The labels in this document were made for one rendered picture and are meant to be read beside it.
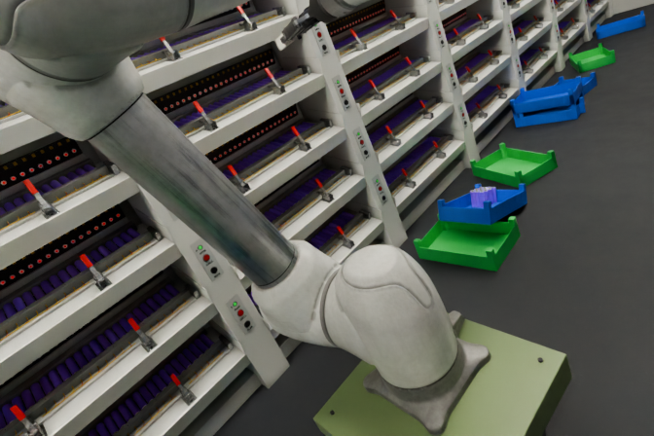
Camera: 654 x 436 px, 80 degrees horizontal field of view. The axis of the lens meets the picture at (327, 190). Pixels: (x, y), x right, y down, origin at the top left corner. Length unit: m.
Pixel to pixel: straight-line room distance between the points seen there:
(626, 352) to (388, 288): 0.67
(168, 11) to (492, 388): 0.73
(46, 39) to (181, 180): 0.26
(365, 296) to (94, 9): 0.49
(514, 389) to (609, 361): 0.40
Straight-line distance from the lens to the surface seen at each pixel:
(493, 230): 1.56
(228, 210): 0.64
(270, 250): 0.69
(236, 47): 1.23
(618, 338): 1.18
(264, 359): 1.31
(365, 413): 0.83
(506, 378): 0.79
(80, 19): 0.44
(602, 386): 1.10
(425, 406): 0.77
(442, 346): 0.71
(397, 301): 0.63
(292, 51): 1.47
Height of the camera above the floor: 0.87
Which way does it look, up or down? 20 degrees down
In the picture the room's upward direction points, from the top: 24 degrees counter-clockwise
